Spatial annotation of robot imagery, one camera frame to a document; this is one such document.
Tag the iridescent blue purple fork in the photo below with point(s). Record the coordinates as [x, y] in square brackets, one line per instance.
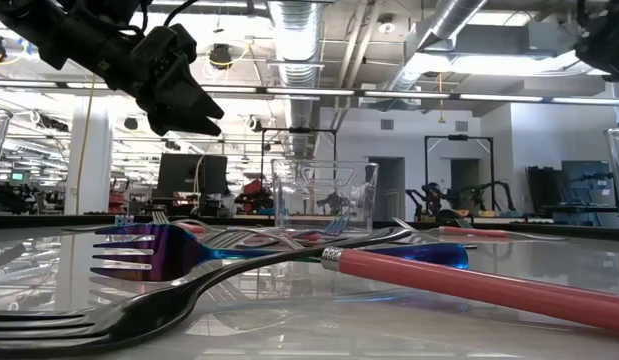
[174, 250]

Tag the silver smooth ventilation duct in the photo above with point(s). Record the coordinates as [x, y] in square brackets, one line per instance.
[439, 30]

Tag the long overhead light bar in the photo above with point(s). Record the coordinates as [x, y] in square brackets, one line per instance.
[309, 91]

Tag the black background robot arms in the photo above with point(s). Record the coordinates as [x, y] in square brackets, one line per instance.
[431, 197]

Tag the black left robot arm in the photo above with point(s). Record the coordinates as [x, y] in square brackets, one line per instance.
[39, 25]

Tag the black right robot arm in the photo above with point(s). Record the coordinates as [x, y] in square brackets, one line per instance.
[606, 40]

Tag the silver ribbed ventilation duct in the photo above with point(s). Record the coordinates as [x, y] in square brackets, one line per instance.
[296, 50]

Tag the black metal fork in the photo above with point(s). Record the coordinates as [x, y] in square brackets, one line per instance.
[139, 310]

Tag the clear square drinking glass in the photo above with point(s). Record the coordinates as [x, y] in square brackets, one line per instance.
[324, 195]

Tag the black background station frame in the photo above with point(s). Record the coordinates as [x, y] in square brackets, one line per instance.
[459, 137]

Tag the black computer monitor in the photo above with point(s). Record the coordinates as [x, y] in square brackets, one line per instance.
[189, 172]

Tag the silver metal fork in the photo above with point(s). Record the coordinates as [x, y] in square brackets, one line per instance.
[269, 236]
[160, 217]

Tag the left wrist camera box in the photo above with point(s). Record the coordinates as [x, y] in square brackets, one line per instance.
[164, 45]

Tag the small blue block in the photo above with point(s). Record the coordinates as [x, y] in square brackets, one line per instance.
[124, 220]

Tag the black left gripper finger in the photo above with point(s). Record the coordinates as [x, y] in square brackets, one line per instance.
[206, 105]
[194, 129]

